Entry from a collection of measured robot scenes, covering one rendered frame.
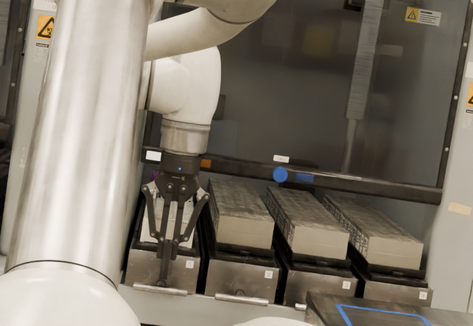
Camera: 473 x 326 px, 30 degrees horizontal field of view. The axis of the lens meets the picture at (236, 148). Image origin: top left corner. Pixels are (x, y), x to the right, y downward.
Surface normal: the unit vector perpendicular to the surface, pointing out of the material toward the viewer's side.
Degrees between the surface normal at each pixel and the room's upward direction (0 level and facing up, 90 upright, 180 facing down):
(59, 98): 55
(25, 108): 90
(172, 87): 93
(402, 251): 90
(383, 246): 90
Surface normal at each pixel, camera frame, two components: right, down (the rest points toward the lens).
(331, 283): 0.07, 0.10
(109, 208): 0.78, -0.37
